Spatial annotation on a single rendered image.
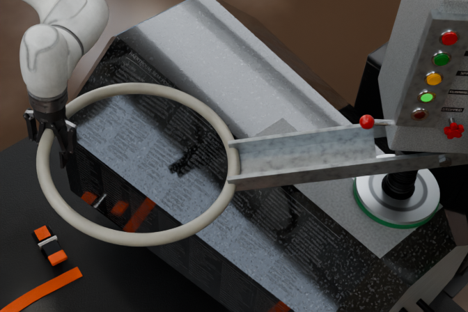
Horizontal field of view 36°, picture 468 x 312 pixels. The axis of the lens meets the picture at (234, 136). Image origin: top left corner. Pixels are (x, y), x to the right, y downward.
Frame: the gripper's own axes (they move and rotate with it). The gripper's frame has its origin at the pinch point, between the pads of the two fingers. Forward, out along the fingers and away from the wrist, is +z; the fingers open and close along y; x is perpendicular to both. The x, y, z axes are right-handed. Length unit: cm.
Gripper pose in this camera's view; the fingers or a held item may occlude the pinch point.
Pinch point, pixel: (53, 154)
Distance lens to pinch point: 189.0
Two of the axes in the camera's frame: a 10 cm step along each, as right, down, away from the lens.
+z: -1.3, 6.3, 7.6
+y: 9.5, 2.9, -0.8
